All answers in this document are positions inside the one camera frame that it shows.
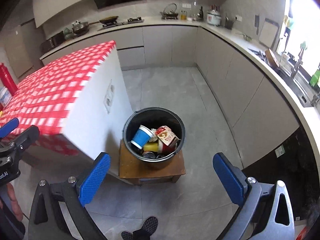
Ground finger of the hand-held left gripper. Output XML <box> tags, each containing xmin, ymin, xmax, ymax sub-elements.
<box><xmin>0</xmin><ymin>125</ymin><xmax>40</xmax><ymax>155</ymax></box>
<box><xmin>0</xmin><ymin>118</ymin><xmax>20</xmax><ymax>138</ymax></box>

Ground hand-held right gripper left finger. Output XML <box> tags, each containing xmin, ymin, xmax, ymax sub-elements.
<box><xmin>27</xmin><ymin>152</ymin><xmax>111</xmax><ymax>240</ymax></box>

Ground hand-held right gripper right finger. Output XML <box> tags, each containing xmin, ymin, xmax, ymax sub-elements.
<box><xmin>212</xmin><ymin>152</ymin><xmax>295</xmax><ymax>240</ymax></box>

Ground blue white paper cup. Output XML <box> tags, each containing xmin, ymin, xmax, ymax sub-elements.
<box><xmin>130</xmin><ymin>125</ymin><xmax>154</xmax><ymax>149</ymax></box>

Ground red white carton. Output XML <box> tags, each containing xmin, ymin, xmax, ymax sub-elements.
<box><xmin>155</xmin><ymin>125</ymin><xmax>181</xmax><ymax>147</ymax></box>

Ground black bucket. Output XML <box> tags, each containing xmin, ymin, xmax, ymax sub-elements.
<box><xmin>123</xmin><ymin>107</ymin><xmax>186</xmax><ymax>169</ymax></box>

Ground person's left hand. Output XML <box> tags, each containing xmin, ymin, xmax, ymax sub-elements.
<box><xmin>6</xmin><ymin>183</ymin><xmax>24</xmax><ymax>222</ymax></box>

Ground white jar blue label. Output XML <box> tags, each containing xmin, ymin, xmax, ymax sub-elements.
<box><xmin>0</xmin><ymin>87</ymin><xmax>12</xmax><ymax>108</ymax></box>

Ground wooden stool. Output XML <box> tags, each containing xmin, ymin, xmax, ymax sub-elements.
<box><xmin>118</xmin><ymin>139</ymin><xmax>186</xmax><ymax>186</ymax></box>

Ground red thermos flask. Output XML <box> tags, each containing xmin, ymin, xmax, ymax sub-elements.
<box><xmin>0</xmin><ymin>63</ymin><xmax>18</xmax><ymax>96</ymax></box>

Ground red checkered tablecloth table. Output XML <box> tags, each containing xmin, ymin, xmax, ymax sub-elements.
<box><xmin>0</xmin><ymin>40</ymin><xmax>117</xmax><ymax>156</ymax></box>

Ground black built-in appliance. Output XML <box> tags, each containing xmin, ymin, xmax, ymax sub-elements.
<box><xmin>241</xmin><ymin>126</ymin><xmax>320</xmax><ymax>222</ymax></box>

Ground black mesh shoe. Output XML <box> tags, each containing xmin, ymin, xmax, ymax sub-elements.
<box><xmin>121</xmin><ymin>216</ymin><xmax>159</xmax><ymax>240</ymax></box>

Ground beige fridge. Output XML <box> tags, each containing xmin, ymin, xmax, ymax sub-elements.
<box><xmin>5</xmin><ymin>18</ymin><xmax>41</xmax><ymax>79</ymax></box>

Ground island socket panel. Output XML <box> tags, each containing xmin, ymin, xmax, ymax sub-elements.
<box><xmin>103</xmin><ymin>79</ymin><xmax>116</xmax><ymax>114</ymax></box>

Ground black toaster oven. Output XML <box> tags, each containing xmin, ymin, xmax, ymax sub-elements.
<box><xmin>40</xmin><ymin>31</ymin><xmax>66</xmax><ymax>54</ymax></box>

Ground green ceramic jar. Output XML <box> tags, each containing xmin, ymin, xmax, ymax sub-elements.
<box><xmin>62</xmin><ymin>27</ymin><xmax>74</xmax><ymax>41</ymax></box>

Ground kitchen sink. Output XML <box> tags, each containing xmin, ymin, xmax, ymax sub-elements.
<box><xmin>249</xmin><ymin>47</ymin><xmax>316</xmax><ymax>108</ymax></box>

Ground grey base cabinets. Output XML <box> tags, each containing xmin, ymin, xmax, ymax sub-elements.
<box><xmin>40</xmin><ymin>25</ymin><xmax>301</xmax><ymax>171</ymax></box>

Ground black wok with lid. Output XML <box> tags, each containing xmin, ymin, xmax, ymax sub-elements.
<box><xmin>71</xmin><ymin>21</ymin><xmax>90</xmax><ymax>36</ymax></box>

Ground wooden board in sink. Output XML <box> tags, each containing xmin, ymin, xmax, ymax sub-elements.
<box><xmin>264</xmin><ymin>48</ymin><xmax>281</xmax><ymax>68</ymax></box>

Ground green bottle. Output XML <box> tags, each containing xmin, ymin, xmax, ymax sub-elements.
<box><xmin>309</xmin><ymin>68</ymin><xmax>320</xmax><ymax>88</ymax></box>

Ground metal faucet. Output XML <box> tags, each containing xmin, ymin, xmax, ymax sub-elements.
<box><xmin>290</xmin><ymin>41</ymin><xmax>308</xmax><ymax>79</ymax></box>

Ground frying pan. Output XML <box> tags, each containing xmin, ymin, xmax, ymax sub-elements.
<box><xmin>88</xmin><ymin>16</ymin><xmax>119</xmax><ymax>26</ymax></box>

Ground green vegetable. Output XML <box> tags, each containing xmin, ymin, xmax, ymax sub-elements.
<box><xmin>235</xmin><ymin>32</ymin><xmax>253</xmax><ymax>42</ymax></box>

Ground black gas stove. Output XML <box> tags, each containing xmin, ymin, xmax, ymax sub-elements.
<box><xmin>97</xmin><ymin>17</ymin><xmax>145</xmax><ymax>31</ymax></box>

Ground cutting board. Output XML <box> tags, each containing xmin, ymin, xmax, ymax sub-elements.
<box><xmin>257</xmin><ymin>18</ymin><xmax>280</xmax><ymax>49</ymax></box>

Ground black utensil holder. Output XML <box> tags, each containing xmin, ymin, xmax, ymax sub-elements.
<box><xmin>224</xmin><ymin>15</ymin><xmax>235</xmax><ymax>30</ymax></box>

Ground white rice cooker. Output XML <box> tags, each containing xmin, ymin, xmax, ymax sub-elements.
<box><xmin>206</xmin><ymin>8</ymin><xmax>222</xmax><ymax>26</ymax></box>

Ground window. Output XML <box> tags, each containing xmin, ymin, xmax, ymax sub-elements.
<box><xmin>276</xmin><ymin>0</ymin><xmax>320</xmax><ymax>85</ymax></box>

